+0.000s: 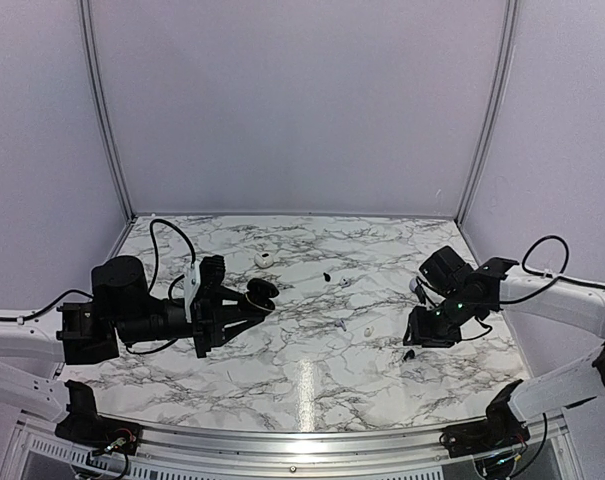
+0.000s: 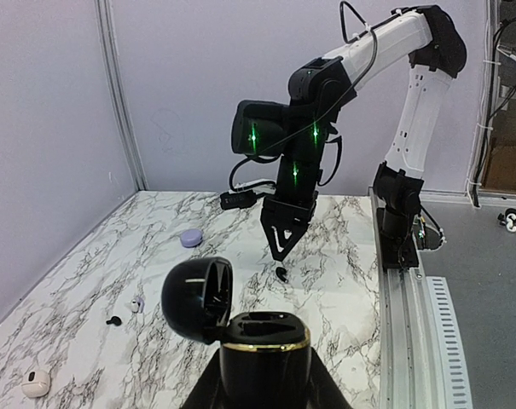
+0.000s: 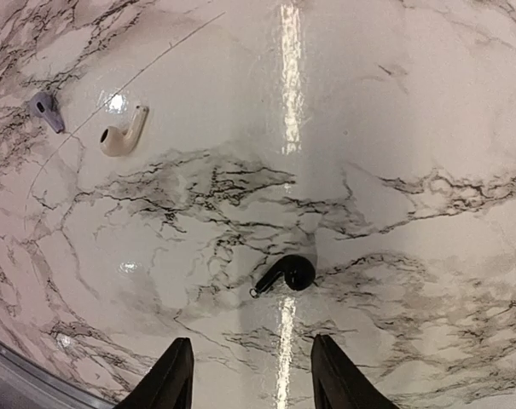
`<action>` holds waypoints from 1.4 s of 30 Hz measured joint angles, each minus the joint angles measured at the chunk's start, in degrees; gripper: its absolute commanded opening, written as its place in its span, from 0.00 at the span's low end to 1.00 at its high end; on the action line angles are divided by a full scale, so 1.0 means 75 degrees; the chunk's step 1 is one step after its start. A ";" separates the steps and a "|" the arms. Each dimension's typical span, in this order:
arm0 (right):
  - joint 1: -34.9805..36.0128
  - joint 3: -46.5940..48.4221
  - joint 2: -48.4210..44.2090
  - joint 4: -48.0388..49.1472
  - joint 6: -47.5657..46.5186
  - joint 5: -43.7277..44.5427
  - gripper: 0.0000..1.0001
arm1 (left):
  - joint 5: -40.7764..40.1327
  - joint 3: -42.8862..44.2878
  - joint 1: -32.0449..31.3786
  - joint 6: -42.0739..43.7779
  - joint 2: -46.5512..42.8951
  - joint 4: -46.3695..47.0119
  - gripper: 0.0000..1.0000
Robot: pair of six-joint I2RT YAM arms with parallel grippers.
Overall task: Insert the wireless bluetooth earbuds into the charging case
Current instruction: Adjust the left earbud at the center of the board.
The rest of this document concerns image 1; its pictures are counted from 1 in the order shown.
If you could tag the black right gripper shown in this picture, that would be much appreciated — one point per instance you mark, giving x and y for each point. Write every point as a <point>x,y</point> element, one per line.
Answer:
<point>420,330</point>

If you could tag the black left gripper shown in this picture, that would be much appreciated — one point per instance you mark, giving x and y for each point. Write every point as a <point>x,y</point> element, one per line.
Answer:
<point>223,316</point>

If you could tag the black earbud charging case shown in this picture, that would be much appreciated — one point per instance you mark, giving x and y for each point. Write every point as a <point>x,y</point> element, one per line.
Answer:
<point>261,294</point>

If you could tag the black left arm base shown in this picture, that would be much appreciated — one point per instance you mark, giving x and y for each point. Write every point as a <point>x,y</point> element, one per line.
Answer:
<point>97,430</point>

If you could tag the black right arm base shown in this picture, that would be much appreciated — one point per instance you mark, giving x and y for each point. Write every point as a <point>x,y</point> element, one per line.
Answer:
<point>498,429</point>

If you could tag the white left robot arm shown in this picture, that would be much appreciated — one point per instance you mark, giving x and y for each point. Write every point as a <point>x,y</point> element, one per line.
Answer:
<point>34,336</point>

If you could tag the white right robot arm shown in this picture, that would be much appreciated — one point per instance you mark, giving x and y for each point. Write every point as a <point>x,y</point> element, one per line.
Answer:
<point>503,285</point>

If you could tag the beige earbud charging case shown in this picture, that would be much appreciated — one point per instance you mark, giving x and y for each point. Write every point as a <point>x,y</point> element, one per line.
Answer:
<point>263,260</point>

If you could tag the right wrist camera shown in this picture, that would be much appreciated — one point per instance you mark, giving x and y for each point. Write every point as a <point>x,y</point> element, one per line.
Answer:
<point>445,270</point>

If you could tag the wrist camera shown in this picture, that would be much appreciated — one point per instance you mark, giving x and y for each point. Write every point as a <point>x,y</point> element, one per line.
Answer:
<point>445,270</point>
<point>200,279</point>

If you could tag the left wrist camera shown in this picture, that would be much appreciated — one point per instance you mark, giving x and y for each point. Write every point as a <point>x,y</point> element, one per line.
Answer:
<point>200,279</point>

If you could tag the aluminium front frame rail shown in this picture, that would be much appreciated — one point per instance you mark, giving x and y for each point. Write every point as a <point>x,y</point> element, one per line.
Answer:
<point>174,452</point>

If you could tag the right aluminium corner post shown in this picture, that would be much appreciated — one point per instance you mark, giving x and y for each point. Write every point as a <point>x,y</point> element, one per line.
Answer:
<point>495,100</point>

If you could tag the aluminium corner post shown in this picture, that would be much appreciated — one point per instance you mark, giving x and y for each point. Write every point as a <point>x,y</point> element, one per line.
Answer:
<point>106,132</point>
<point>495,100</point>

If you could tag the left aluminium corner post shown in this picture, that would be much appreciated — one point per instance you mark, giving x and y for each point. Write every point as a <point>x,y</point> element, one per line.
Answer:
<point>106,132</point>

